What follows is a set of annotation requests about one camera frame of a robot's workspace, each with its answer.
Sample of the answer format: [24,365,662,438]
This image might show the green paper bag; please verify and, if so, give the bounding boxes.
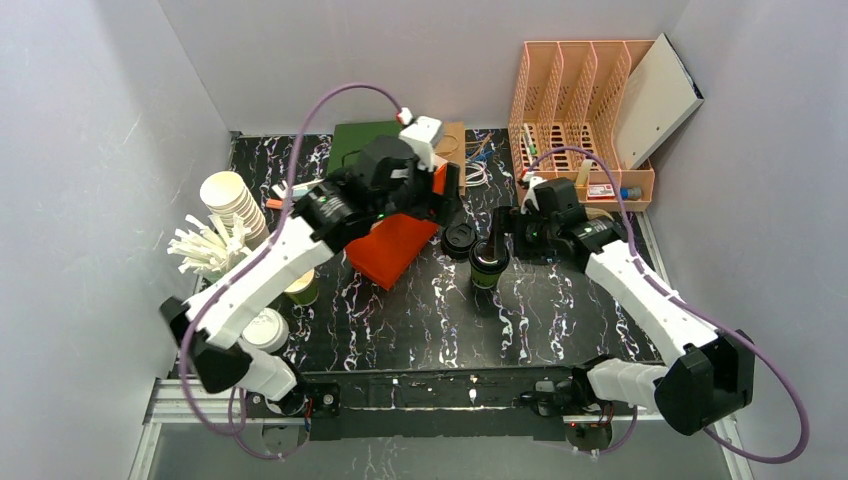
[327,120,402,173]

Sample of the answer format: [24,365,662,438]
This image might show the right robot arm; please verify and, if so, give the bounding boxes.
[469,177,755,435]

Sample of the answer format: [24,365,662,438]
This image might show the black cup lids stack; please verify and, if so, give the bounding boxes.
[439,223,478,262]

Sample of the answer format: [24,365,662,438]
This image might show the orange paper bag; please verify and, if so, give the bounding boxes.
[339,156,441,290]

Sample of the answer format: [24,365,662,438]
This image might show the single green paper cup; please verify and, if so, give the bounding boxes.
[470,267,503,290]

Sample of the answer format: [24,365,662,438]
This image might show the brown kraft paper bag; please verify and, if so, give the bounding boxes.
[435,121,467,196]

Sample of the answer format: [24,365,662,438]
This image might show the white board panel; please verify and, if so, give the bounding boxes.
[613,34,704,170]

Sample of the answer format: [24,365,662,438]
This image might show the metal base rail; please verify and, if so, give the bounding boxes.
[131,367,752,479]

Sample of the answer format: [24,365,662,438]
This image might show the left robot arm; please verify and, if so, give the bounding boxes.
[160,135,461,401]

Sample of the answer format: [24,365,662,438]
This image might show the white cup lids stack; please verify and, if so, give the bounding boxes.
[241,308,290,353]

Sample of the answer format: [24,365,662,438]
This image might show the tall stack paper cups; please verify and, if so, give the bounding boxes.
[199,171,270,250]

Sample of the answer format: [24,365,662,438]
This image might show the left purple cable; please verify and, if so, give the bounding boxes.
[177,82,412,462]

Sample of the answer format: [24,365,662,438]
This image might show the red small box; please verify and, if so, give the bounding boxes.
[587,184,616,201]

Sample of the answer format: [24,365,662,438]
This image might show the green cup of straws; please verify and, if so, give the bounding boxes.
[166,214,252,283]

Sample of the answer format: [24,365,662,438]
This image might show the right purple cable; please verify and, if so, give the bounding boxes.
[519,145,811,465]

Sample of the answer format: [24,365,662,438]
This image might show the purple cable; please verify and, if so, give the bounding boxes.
[519,145,811,465]
[177,82,412,462]

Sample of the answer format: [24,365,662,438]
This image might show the stack of pulp cup carriers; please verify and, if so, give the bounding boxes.
[585,207,616,229]

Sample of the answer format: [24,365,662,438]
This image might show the pink desk file organizer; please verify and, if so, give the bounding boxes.
[508,40,655,212]

